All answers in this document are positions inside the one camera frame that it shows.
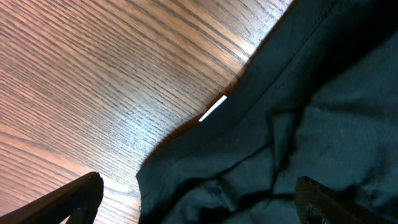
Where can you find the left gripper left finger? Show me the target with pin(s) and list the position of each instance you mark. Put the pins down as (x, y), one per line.
(75, 202)

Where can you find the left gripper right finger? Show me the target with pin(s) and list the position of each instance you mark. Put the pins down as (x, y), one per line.
(317, 204)

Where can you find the black t-shirt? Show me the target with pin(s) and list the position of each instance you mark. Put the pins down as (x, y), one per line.
(319, 99)

